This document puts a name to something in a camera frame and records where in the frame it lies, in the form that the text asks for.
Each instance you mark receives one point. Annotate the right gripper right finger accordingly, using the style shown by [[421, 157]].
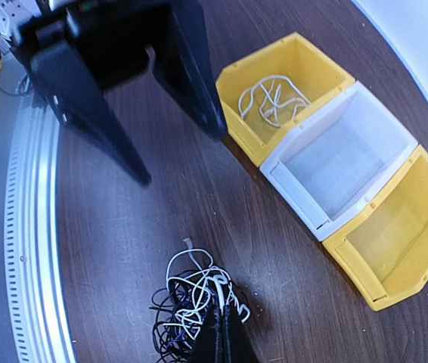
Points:
[[237, 347]]

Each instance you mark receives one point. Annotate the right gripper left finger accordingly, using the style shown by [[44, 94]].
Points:
[[208, 344]]

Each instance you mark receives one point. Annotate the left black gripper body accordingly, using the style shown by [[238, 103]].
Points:
[[114, 38]]

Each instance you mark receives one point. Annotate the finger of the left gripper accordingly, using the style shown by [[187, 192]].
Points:
[[183, 68], [62, 78]]

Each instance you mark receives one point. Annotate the white power strip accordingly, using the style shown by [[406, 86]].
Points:
[[13, 13]]

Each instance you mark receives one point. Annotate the left yellow plastic bin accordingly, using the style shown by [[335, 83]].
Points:
[[273, 90]]

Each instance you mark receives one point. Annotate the yellow plastic bin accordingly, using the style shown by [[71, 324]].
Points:
[[384, 249], [273, 90]]

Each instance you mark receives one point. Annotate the white plastic bin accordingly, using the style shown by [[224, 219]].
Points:
[[331, 166]]

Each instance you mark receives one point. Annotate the right yellow plastic bin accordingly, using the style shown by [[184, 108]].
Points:
[[384, 249]]

